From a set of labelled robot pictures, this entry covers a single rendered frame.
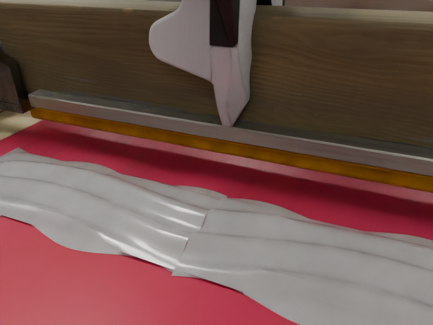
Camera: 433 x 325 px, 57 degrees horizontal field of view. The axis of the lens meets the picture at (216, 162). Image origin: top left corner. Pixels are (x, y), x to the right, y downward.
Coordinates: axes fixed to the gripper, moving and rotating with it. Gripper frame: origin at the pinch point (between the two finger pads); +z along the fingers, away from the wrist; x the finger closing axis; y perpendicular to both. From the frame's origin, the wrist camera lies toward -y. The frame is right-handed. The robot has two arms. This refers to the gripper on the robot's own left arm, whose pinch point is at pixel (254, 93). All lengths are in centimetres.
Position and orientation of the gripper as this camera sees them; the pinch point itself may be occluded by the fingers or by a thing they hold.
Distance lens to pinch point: 26.0
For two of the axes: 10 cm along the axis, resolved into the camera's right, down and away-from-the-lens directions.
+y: -9.2, -1.8, 3.6
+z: 0.3, 8.7, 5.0
